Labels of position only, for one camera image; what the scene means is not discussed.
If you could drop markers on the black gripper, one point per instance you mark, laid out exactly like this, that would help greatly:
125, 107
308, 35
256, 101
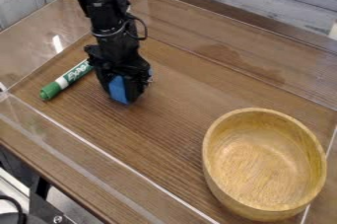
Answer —
129, 65

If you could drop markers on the blue foam block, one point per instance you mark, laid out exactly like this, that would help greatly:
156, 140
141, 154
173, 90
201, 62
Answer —
117, 91

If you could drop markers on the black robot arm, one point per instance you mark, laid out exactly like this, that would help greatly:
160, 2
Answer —
117, 29

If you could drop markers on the brown wooden bowl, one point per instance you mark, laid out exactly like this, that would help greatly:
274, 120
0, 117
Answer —
264, 163

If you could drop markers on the green Expo marker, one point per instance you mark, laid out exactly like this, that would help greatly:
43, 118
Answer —
64, 80

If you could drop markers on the black table leg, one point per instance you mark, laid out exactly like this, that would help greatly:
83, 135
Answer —
43, 188

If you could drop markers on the black metal base plate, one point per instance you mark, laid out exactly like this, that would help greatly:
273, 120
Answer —
43, 210

